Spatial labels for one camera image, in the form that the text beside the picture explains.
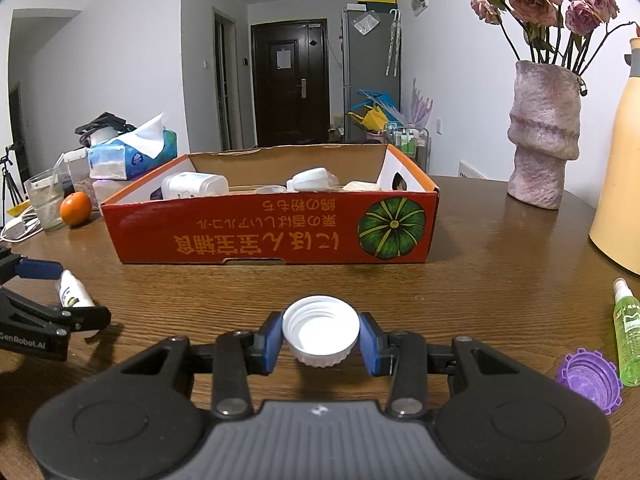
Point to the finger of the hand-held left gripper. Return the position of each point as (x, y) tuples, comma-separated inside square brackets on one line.
[(75, 317), (37, 269)]

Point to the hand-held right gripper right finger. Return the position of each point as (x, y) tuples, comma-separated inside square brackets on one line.
[(371, 344)]

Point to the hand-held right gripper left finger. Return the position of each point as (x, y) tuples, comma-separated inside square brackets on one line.
[(267, 341)]

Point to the small white spray bottle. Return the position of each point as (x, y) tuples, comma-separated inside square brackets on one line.
[(72, 290)]

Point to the wide white bottle cap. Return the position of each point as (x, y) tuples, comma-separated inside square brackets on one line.
[(320, 332)]

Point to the red cardboard box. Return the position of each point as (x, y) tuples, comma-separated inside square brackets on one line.
[(270, 230)]

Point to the clear drinking glass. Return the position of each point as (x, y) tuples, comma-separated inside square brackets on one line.
[(45, 202)]

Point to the orange fruit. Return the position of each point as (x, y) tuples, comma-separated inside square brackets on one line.
[(76, 208)]

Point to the black tripod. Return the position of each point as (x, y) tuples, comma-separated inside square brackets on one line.
[(7, 180)]

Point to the white plastic container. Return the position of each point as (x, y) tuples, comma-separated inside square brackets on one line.
[(107, 191)]

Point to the blue tissue pack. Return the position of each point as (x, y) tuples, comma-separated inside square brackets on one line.
[(127, 157)]

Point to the white container in box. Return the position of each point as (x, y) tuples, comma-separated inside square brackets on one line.
[(312, 179)]

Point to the white plastic bottle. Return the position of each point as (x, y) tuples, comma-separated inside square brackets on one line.
[(192, 185)]

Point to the white trolley cart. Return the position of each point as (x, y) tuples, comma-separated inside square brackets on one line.
[(407, 142)]

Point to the purple bottle cap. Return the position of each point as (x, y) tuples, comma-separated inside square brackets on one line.
[(590, 380)]

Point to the yellow watering can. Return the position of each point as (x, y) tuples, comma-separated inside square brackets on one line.
[(372, 120)]

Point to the purple feather decoration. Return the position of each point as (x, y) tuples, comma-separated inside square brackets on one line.
[(421, 107)]

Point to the blue bag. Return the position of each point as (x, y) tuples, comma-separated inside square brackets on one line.
[(377, 99)]

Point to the dark wooden door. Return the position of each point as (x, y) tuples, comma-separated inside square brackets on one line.
[(287, 90)]

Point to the green spray bottle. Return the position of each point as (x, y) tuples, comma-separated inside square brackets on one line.
[(629, 330)]

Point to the pink textured vase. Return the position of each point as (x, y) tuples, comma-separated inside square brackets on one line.
[(545, 135)]

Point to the grey refrigerator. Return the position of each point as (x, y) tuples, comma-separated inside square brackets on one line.
[(367, 65)]

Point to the cream thermos jug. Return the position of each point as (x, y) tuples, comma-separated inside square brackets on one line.
[(620, 185)]

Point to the folded white umbrella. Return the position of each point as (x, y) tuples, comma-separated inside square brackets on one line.
[(395, 42)]

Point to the yellow box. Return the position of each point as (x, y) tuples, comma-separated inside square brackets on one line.
[(377, 0)]

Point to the dried pink roses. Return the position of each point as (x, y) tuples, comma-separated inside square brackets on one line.
[(532, 2)]

